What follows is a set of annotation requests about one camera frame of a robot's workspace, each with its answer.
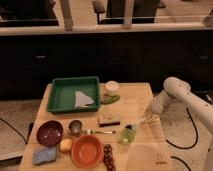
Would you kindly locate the small white bowl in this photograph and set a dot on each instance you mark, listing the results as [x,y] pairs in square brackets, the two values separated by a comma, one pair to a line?
[112,87]

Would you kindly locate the wooden block sponge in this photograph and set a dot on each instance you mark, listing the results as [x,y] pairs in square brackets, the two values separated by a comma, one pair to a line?
[108,120]

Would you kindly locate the small metal cup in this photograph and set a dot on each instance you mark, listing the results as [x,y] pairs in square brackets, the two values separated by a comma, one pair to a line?
[75,127]

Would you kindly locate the green plastic cup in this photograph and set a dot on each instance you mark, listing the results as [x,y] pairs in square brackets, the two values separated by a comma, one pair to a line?
[127,136]

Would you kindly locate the black head dish brush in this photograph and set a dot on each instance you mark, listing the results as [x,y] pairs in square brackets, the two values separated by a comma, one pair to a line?
[134,125]

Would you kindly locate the blue sponge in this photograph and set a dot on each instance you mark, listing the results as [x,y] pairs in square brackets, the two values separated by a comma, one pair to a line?
[44,155]

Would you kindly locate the white folded cloth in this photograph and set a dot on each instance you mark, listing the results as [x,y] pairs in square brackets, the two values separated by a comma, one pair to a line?
[82,99]

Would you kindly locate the green toy vegetable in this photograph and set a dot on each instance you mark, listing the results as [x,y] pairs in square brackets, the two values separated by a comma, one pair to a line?
[107,99]

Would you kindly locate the orange bowl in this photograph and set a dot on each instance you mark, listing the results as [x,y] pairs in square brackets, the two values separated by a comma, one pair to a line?
[87,151]

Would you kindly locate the green plastic tray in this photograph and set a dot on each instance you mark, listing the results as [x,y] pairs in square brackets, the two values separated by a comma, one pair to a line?
[62,94]

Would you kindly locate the black chair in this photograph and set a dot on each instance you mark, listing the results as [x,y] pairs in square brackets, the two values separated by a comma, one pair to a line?
[127,11]

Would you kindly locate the gold fork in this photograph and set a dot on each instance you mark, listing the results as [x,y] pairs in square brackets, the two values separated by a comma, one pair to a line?
[87,131]

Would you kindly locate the purple toy grapes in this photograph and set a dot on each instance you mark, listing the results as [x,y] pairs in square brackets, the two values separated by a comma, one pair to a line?
[108,158]

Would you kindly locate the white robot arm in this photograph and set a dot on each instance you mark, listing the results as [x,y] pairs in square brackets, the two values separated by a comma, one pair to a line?
[174,87]

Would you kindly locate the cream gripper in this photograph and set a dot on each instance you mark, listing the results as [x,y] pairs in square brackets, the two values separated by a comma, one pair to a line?
[156,106]

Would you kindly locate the dark red bowl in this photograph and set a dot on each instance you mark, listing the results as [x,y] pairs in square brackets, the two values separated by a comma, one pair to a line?
[50,133]

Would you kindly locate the yellow toy potato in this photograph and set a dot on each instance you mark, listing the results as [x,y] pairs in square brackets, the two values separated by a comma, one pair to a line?
[65,145]

